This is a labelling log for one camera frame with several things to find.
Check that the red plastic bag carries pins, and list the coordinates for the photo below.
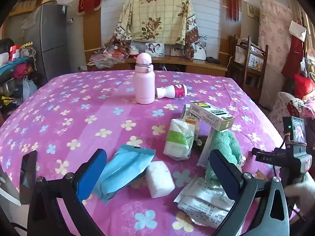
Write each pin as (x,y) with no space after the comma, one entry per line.
(305,87)

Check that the green plush toy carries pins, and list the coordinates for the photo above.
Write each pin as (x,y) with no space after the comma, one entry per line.
(226,143)

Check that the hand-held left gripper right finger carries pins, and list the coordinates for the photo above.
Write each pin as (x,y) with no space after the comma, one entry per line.
(221,174)

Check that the white printed plastic bag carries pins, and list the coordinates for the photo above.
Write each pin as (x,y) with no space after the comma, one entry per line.
(201,201)

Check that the pink floral tablecloth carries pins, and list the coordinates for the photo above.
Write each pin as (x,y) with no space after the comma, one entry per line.
(73,115)

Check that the white foam block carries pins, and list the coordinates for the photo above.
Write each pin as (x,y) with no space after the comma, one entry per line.
(160,179)

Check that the red knot decoration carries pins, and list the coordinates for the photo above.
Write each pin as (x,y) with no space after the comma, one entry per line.
(232,2)

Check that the white paper bag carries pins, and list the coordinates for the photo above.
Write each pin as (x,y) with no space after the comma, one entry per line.
(297,29)

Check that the person's right hand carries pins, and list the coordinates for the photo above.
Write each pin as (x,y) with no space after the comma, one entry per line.
(301,194)

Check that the white striped medicine box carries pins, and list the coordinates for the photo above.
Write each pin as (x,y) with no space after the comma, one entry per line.
(209,115)

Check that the red garment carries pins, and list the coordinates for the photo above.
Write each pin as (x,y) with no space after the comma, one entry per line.
(294,56)

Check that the couple photo frame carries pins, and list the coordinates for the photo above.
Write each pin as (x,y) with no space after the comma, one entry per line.
(154,49)

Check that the pile of plastic bags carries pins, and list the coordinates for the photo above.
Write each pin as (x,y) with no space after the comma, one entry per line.
(108,56)

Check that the wooden chair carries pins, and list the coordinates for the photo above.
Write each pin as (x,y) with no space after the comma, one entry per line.
(249,78)

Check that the wedding photo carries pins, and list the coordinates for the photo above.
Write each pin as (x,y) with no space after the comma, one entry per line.
(199,50)

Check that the pink thermos bottle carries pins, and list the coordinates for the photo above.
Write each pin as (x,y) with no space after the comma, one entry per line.
(144,83)

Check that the white printed packet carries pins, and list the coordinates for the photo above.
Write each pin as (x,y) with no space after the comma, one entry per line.
(188,118)

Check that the blue wet wipe pack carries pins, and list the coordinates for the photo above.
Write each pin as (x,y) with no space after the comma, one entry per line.
(123,169)

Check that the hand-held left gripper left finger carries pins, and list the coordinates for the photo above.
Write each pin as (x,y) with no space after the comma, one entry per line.
(91,174)

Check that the long white carton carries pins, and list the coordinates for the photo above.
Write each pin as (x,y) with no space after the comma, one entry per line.
(205,152)

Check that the tall floral cover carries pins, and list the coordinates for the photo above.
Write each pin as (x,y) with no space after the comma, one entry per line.
(275,34)

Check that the grey refrigerator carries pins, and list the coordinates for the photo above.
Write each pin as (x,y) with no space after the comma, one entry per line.
(49,36)

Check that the wooden cabinet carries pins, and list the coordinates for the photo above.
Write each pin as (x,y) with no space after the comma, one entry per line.
(196,65)

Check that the pile of clothes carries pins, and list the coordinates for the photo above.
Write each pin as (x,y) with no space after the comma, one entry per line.
(17,71)

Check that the small photo frame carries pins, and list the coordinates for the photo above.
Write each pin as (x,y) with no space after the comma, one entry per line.
(176,51)

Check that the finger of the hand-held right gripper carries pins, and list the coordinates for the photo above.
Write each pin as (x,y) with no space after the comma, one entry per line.
(257,151)

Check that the small white yoghurt bottle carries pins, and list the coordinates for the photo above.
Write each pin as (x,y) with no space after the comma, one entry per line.
(176,91)

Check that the yellow floral cloth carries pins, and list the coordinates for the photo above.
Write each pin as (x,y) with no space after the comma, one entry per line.
(157,17)

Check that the white green tissue pack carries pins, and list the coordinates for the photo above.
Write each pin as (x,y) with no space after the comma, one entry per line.
(177,140)

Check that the small black box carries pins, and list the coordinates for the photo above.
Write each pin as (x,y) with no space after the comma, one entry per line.
(212,59)

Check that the small wall picture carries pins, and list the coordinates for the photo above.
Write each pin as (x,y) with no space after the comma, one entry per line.
(252,11)

